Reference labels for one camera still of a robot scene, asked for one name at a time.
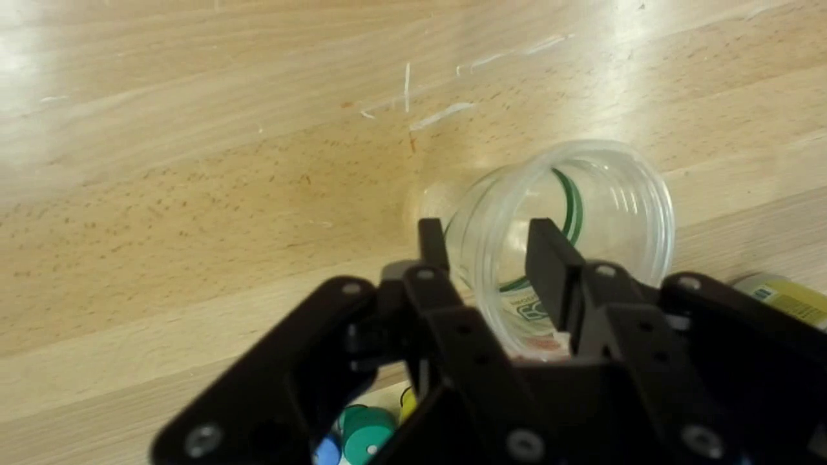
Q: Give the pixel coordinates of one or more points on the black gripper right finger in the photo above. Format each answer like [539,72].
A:
[654,406]

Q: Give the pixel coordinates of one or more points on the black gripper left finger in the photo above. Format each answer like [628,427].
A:
[470,401]

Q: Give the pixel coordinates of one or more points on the yellow stacking cylinder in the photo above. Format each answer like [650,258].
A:
[406,404]

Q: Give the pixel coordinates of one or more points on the green stacking cylinder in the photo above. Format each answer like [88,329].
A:
[362,433]

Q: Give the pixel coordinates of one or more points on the blue stacking cylinder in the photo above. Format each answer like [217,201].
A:
[328,451]

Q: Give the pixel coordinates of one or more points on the yellow label spray bottle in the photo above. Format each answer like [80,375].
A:
[786,296]

